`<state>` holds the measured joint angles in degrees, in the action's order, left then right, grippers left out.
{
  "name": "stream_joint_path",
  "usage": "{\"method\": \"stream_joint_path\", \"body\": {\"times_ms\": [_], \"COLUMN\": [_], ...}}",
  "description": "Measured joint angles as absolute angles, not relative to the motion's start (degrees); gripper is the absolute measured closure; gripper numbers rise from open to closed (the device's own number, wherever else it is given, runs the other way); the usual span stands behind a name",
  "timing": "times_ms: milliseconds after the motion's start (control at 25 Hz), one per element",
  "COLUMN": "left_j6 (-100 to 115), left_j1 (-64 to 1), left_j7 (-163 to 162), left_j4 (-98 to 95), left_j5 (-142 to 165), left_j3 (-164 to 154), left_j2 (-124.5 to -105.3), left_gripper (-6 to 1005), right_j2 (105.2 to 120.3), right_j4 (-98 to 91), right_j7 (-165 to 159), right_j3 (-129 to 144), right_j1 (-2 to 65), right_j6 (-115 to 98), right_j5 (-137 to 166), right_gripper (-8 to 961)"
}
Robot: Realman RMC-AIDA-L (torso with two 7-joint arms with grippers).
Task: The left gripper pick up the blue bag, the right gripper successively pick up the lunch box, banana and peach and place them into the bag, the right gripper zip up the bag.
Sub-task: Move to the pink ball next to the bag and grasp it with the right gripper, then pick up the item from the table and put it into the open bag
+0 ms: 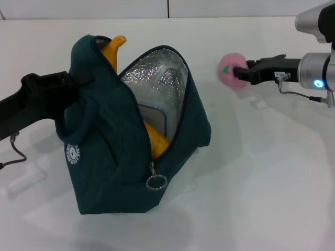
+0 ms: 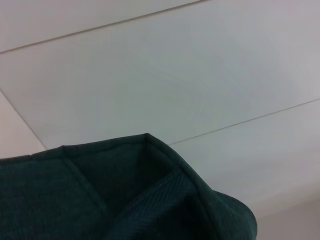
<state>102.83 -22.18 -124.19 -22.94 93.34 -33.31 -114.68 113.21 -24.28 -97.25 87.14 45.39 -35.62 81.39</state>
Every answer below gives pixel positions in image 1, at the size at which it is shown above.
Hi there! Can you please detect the clear container with blue seal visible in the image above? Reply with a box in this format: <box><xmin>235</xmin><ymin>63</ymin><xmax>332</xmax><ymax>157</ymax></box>
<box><xmin>137</xmin><ymin>65</ymin><xmax>188</xmax><ymax>143</ymax></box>

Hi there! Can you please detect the dark teal insulated lunch bag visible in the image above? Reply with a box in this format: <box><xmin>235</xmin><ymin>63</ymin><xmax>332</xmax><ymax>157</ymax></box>
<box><xmin>54</xmin><ymin>34</ymin><xmax>213</xmax><ymax>216</ymax></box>

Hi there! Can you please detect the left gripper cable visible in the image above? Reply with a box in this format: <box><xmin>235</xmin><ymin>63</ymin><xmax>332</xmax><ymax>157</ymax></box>
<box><xmin>0</xmin><ymin>132</ymin><xmax>27</xmax><ymax>170</ymax></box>

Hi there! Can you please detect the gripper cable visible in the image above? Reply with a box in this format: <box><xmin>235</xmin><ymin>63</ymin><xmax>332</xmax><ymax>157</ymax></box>
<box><xmin>274</xmin><ymin>72</ymin><xmax>335</xmax><ymax>108</ymax></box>
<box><xmin>0</xmin><ymin>132</ymin><xmax>27</xmax><ymax>170</ymax></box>

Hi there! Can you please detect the clear zipper pull ring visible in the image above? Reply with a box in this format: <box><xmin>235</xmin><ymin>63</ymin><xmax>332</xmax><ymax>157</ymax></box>
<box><xmin>146</xmin><ymin>162</ymin><xmax>169</xmax><ymax>191</ymax></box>

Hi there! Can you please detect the pink toy peach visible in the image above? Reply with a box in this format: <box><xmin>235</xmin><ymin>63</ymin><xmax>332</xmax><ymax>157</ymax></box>
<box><xmin>218</xmin><ymin>52</ymin><xmax>248</xmax><ymax>88</ymax></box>

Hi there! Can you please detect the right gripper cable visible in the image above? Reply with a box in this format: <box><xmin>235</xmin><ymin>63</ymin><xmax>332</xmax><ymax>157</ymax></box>
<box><xmin>274</xmin><ymin>72</ymin><xmax>335</xmax><ymax>108</ymax></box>

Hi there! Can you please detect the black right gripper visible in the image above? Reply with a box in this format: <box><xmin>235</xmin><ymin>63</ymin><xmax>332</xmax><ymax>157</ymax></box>
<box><xmin>233</xmin><ymin>54</ymin><xmax>302</xmax><ymax>85</ymax></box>

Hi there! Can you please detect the yellow toy banana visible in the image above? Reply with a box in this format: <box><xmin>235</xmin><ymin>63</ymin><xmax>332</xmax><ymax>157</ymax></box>
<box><xmin>100</xmin><ymin>35</ymin><xmax>171</xmax><ymax>161</ymax></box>

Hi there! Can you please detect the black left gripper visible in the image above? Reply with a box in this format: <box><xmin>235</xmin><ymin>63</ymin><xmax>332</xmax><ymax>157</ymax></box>
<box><xmin>0</xmin><ymin>71</ymin><xmax>91</xmax><ymax>141</ymax></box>

